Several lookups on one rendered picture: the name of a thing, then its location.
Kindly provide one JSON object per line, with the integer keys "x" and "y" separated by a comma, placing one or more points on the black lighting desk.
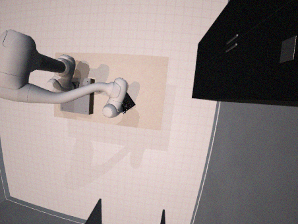
{"x": 128, "y": 101}

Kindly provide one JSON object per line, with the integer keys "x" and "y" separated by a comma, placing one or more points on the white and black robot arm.
{"x": 19, "y": 57}

